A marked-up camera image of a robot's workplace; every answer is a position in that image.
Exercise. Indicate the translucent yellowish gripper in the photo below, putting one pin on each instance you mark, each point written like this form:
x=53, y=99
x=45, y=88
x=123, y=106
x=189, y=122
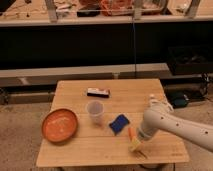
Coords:
x=135, y=144

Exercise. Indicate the orange pepper with green stem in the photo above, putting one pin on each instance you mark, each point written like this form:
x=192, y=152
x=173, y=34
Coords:
x=132, y=134

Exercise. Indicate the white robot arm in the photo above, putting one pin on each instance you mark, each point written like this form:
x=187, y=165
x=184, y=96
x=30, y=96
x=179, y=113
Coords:
x=158, y=116

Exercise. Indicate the blue sponge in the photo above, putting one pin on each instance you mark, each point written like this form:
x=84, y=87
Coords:
x=119, y=123

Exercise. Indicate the wooden table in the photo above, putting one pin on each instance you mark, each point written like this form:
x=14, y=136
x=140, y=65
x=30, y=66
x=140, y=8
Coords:
x=98, y=145

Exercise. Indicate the white bottle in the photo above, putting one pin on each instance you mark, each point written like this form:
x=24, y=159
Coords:
x=153, y=100

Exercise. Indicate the clear plastic cup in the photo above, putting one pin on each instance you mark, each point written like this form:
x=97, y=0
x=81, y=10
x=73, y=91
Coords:
x=95, y=110

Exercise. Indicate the black and red box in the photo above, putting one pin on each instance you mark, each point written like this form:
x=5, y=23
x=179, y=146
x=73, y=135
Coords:
x=96, y=92

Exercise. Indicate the orange bowl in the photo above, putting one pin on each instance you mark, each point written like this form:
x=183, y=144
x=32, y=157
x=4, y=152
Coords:
x=59, y=125

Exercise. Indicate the black bin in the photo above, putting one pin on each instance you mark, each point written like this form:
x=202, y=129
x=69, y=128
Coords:
x=188, y=60

